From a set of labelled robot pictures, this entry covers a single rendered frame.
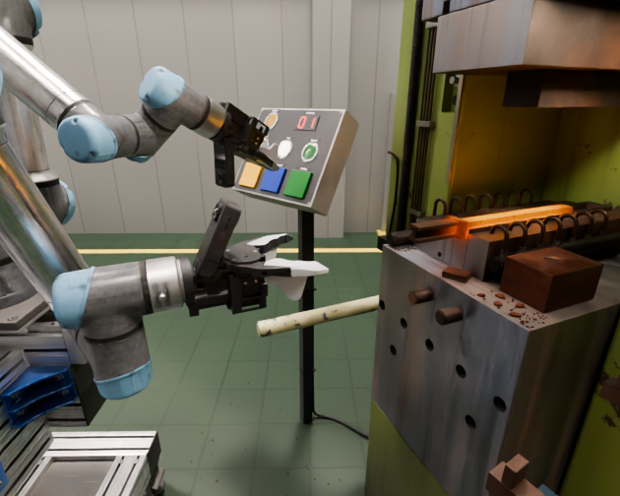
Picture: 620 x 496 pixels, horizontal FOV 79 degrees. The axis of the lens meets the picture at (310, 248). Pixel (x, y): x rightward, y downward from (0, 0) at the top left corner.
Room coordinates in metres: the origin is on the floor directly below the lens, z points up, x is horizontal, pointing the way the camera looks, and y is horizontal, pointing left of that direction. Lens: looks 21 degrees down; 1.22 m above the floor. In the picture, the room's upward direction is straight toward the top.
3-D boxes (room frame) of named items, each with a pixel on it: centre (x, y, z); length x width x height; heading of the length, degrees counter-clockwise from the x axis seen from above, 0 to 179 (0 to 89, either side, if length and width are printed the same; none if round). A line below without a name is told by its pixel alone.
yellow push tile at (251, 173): (1.16, 0.18, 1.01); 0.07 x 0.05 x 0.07; 48
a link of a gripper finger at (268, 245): (0.60, 0.07, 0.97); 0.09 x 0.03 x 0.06; 149
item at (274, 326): (0.99, -0.06, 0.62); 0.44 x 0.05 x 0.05; 113
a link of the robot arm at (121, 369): (0.46, 0.29, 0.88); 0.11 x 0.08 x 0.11; 44
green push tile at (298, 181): (1.03, 0.03, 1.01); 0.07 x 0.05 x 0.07; 48
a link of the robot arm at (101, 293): (0.45, 0.28, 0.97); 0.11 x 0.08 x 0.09; 113
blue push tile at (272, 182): (1.10, 0.11, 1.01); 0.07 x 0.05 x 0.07; 48
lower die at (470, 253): (0.79, -0.47, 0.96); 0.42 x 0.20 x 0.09; 113
